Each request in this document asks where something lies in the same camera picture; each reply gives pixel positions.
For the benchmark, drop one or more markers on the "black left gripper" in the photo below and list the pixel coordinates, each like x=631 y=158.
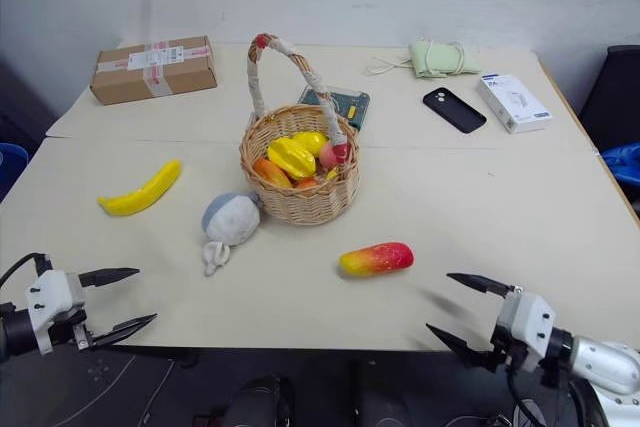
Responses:
x=67 y=329

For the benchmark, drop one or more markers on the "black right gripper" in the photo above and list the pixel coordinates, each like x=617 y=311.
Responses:
x=510 y=354

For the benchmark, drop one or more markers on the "small orange toy fruit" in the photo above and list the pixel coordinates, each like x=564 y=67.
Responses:
x=306 y=183

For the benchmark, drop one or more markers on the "red and yellow toy mango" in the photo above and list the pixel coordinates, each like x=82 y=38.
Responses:
x=377 y=259

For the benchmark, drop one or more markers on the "yellow toy banana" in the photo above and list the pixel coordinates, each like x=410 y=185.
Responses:
x=145 y=192

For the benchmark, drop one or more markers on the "white and grey plush toy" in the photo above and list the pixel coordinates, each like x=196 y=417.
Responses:
x=232 y=219

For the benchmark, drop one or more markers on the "blue round container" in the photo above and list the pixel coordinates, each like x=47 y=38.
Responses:
x=10 y=167

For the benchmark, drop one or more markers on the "dark rounded shape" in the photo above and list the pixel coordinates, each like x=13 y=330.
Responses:
x=260 y=402

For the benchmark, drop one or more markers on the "orange toy mango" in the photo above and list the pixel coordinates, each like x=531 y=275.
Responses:
x=270 y=173

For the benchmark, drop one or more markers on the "black smartphone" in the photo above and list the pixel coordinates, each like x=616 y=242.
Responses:
x=454 y=110

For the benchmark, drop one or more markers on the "pink toy peach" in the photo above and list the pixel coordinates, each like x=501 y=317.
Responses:
x=327 y=156

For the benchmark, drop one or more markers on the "white product box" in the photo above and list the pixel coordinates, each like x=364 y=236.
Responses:
x=515 y=103

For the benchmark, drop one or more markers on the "blue plastic bag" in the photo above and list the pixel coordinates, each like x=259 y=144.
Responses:
x=625 y=162

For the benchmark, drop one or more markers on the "yellow toy starfruit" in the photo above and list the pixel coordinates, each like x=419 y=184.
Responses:
x=291 y=156

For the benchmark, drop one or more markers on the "yellow toy lemon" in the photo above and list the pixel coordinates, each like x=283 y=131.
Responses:
x=312 y=141

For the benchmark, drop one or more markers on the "brown cardboard box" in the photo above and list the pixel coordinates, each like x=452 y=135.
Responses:
x=155 y=72

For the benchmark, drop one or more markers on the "green circuit board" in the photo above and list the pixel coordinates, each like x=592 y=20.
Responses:
x=356 y=106

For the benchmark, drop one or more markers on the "black chair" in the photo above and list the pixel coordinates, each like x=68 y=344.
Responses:
x=612 y=97

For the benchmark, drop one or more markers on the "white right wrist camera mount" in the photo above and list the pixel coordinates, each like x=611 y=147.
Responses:
x=530 y=319

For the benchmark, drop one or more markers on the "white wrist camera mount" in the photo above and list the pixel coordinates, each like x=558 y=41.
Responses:
x=50 y=297
x=530 y=319

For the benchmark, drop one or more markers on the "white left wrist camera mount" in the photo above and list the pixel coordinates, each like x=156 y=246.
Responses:
x=50 y=297

